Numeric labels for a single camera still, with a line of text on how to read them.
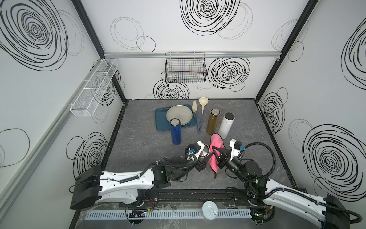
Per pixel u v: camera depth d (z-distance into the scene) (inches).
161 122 41.5
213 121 34.9
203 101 45.5
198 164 22.4
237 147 24.3
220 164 25.1
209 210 26.0
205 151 24.1
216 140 27.2
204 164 22.8
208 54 35.0
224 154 25.3
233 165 24.8
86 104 28.4
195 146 20.7
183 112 44.2
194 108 43.5
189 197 29.9
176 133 34.5
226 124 33.2
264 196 22.2
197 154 21.3
